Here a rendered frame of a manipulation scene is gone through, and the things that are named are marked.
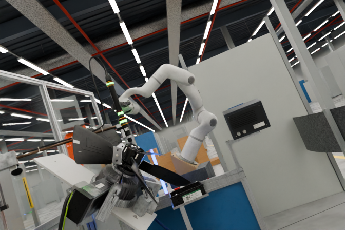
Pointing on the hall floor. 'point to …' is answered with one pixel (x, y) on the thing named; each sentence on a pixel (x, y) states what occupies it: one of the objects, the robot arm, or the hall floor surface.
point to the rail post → (254, 205)
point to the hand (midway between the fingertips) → (117, 105)
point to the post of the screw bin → (186, 218)
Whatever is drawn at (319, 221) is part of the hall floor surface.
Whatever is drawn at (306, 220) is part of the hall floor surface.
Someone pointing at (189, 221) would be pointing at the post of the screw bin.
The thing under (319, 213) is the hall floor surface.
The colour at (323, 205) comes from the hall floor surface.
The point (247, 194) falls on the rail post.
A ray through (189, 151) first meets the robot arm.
